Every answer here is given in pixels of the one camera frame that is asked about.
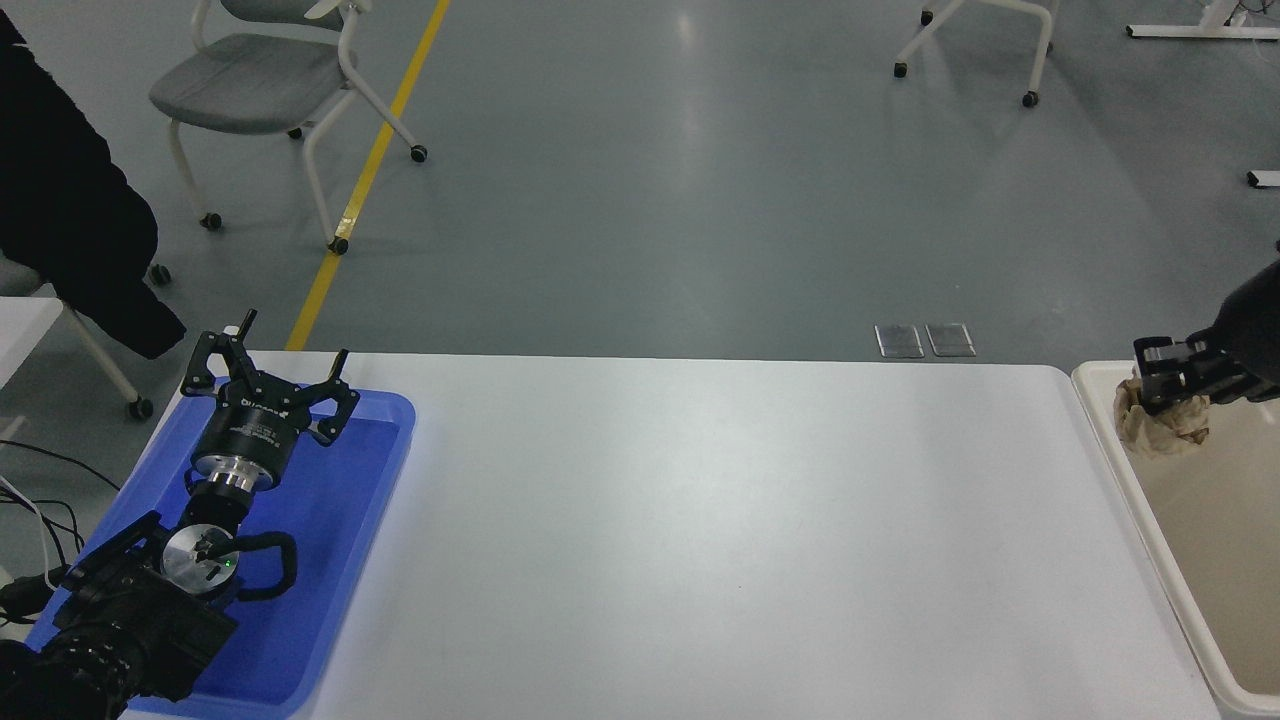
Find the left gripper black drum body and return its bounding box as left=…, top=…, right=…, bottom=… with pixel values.
left=192, top=384, right=309, bottom=474

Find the white leg chair with castors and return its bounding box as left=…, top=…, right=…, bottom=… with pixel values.
left=0, top=250, right=173, bottom=422

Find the blue plastic tray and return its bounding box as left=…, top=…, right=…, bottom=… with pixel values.
left=25, top=378, right=416, bottom=719

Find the black cable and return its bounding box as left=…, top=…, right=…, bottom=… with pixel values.
left=0, top=440, right=123, bottom=626

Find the white cable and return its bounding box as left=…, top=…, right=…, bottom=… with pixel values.
left=0, top=474, right=63, bottom=593

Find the person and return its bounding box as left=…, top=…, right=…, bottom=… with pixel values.
left=0, top=10, right=188, bottom=360

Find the silver floor outlet plate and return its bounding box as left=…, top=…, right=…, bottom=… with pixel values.
left=874, top=323, right=926, bottom=360
left=925, top=322, right=977, bottom=359

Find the grey seat white frame chair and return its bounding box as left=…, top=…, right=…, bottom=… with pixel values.
left=149, top=0, right=429, bottom=255

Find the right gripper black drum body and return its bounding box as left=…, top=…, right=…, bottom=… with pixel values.
left=1205, top=261, right=1280, bottom=404

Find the tan paper ball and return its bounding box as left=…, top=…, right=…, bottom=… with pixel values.
left=1114, top=365, right=1212, bottom=462

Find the white frame chair with castors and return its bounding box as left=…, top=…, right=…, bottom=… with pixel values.
left=893, top=0, right=1057, bottom=109

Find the large pale bin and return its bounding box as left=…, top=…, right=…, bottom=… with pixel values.
left=1070, top=359, right=1280, bottom=720

